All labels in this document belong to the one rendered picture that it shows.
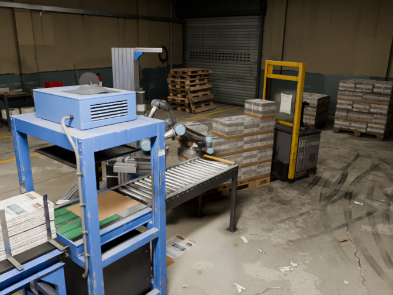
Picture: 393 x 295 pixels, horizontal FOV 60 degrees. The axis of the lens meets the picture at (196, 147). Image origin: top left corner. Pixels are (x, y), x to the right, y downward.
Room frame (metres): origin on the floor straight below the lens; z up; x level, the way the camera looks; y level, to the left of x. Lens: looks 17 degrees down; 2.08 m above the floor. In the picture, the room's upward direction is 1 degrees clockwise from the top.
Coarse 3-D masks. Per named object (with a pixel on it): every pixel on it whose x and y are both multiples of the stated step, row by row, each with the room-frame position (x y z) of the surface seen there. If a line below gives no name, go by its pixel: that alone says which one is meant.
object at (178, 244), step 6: (180, 234) 3.41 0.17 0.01; (168, 240) 3.29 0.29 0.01; (174, 240) 3.29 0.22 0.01; (180, 240) 3.29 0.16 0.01; (186, 240) 3.29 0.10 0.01; (192, 240) 3.29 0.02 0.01; (168, 246) 3.16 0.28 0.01; (174, 246) 3.16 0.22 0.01; (180, 246) 3.16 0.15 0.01; (186, 246) 3.17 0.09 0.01; (168, 252) 3.06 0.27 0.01; (174, 252) 3.06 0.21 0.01; (180, 252) 3.06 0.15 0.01
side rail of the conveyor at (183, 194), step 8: (232, 168) 3.47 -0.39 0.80; (208, 176) 3.21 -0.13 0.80; (216, 176) 3.25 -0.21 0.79; (224, 176) 3.35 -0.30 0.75; (232, 176) 3.48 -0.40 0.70; (192, 184) 3.00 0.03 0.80; (200, 184) 3.04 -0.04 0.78; (208, 184) 3.14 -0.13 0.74; (216, 184) 3.25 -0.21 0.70; (176, 192) 2.82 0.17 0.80; (184, 192) 2.86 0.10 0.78; (192, 192) 2.95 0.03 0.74; (200, 192) 3.04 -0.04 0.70; (168, 200) 2.70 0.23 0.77; (176, 200) 2.78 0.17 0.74; (184, 200) 2.86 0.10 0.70; (168, 208) 2.70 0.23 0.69
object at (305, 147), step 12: (276, 132) 5.46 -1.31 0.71; (288, 132) 5.23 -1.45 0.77; (300, 132) 5.12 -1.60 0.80; (312, 132) 5.20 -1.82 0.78; (276, 144) 5.44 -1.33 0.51; (288, 144) 5.22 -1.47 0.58; (300, 144) 5.06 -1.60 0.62; (312, 144) 5.22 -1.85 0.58; (288, 156) 5.20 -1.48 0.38; (300, 156) 5.08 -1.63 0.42; (312, 156) 5.24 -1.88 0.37; (300, 168) 5.10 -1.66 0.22; (312, 168) 5.27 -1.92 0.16
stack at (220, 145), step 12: (180, 144) 4.43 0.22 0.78; (216, 144) 4.39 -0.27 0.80; (228, 144) 4.50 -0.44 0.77; (240, 144) 4.63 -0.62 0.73; (252, 144) 4.74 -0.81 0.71; (180, 156) 4.44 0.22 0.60; (192, 156) 4.19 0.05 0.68; (228, 156) 4.50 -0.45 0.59; (240, 156) 4.62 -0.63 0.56; (252, 156) 4.75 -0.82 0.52; (240, 168) 4.65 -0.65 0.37; (252, 168) 4.75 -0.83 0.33; (228, 180) 4.52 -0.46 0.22; (252, 180) 4.76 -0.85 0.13; (204, 192) 4.29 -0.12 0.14; (216, 192) 4.57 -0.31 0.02; (228, 192) 4.52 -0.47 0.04
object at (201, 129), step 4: (192, 128) 4.18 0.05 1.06; (196, 128) 4.21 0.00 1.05; (200, 128) 4.24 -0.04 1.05; (204, 128) 4.27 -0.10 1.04; (200, 132) 4.25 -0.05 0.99; (204, 132) 4.28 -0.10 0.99; (184, 136) 4.25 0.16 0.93; (188, 136) 4.16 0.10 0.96; (192, 136) 4.19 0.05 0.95; (188, 140) 4.16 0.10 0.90; (192, 140) 4.19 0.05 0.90; (196, 140) 4.22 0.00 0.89; (200, 140) 4.24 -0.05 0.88
